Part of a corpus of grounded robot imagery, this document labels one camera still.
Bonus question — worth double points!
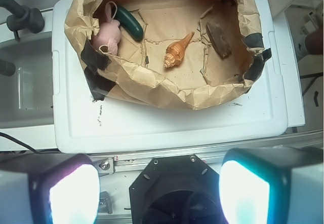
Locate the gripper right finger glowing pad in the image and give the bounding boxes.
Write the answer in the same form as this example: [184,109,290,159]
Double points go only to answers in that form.
[219,146,323,223]

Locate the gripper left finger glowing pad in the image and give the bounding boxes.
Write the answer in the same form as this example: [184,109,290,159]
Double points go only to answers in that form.
[1,153,100,223]

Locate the orange conch shell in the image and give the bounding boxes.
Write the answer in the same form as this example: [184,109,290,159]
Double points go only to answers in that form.
[164,31,194,68]

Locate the white plastic cutting board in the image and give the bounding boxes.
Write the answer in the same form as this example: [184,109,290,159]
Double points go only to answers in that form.
[52,0,288,154]

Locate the white sink basin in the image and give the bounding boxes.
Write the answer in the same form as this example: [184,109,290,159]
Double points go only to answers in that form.
[1,32,56,150]

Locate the brown wood piece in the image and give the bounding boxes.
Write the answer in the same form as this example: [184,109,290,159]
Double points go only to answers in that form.
[206,22,232,59]

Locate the pink plush toy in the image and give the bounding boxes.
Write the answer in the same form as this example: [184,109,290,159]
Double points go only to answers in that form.
[91,1,121,56]

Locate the crumpled brown paper bag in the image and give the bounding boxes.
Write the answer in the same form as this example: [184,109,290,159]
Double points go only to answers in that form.
[65,0,271,110]

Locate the grey sink faucet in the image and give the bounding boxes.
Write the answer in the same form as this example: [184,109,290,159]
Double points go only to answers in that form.
[1,0,45,42]

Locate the dark green cucumber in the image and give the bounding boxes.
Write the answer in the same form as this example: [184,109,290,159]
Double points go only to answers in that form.
[115,5,144,42]

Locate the black cable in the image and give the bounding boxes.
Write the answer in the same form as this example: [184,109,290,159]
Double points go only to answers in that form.
[0,132,61,154]

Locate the black octagonal mount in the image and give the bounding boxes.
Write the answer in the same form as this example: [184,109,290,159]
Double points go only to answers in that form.
[129,156,226,223]

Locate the aluminium frame rail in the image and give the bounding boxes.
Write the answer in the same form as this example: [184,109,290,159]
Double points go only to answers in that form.
[89,129,323,176]

